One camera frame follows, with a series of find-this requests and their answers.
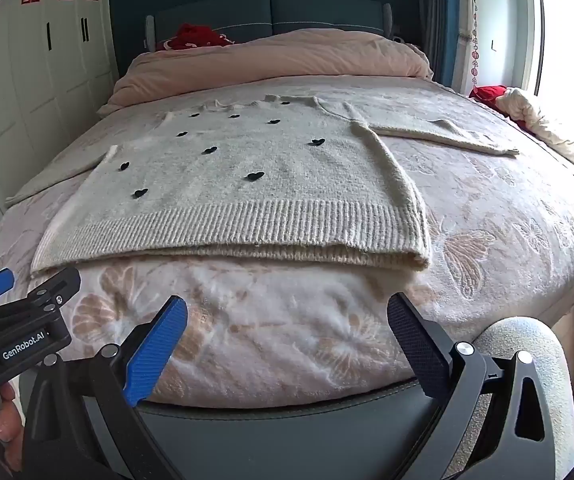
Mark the red cloth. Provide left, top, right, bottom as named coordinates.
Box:
left=469, top=85, right=535, bottom=128

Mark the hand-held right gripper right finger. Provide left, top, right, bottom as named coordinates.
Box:
left=386, top=292, right=574, bottom=480

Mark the pink duvet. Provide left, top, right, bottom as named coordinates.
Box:
left=98, top=29, right=435, bottom=116

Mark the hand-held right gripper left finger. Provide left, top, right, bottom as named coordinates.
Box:
left=21, top=296, right=188, bottom=480

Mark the white crumpled cloth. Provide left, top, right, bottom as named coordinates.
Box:
left=496, top=87, right=574, bottom=173

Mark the pink butterfly printed blanket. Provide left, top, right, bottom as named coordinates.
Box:
left=0, top=77, right=574, bottom=408

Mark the grey curtain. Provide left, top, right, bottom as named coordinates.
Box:
left=413, top=0, right=448, bottom=80

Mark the red pillow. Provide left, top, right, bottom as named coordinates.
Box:
left=159, top=23, right=234, bottom=52

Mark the white wardrobe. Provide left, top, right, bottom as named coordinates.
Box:
left=0, top=0, right=120, bottom=213

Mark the cream sweater with black hearts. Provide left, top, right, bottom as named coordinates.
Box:
left=4, top=94, right=520, bottom=277

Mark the teal padded headboard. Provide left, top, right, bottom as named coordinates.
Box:
left=144, top=0, right=394, bottom=54

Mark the person's left hand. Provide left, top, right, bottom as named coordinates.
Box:
left=0, top=379, right=26, bottom=472

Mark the hanging bead string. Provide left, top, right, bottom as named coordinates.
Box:
left=470, top=0, right=482, bottom=88

